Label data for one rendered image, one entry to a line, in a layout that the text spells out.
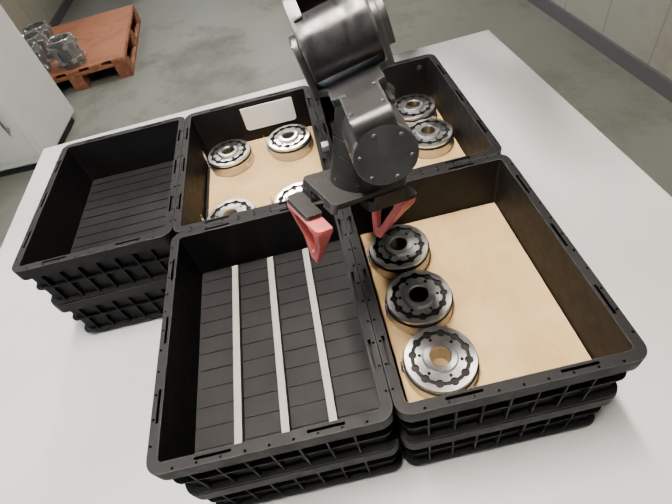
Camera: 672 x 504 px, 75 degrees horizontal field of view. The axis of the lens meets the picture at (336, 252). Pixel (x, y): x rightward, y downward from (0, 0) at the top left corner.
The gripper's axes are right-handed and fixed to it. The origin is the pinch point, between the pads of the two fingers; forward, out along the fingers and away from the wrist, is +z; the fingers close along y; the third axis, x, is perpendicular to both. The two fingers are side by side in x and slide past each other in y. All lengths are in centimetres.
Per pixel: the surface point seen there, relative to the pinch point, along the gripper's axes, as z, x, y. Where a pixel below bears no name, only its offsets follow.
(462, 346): 14.3, -13.3, 11.9
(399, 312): 14.9, -3.4, 8.7
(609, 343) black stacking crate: 7.7, -25.5, 23.3
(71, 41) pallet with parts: 71, 368, 12
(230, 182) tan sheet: 20, 50, 4
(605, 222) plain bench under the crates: 16, -6, 63
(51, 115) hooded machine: 94, 292, -20
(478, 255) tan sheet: 12.7, -1.7, 27.5
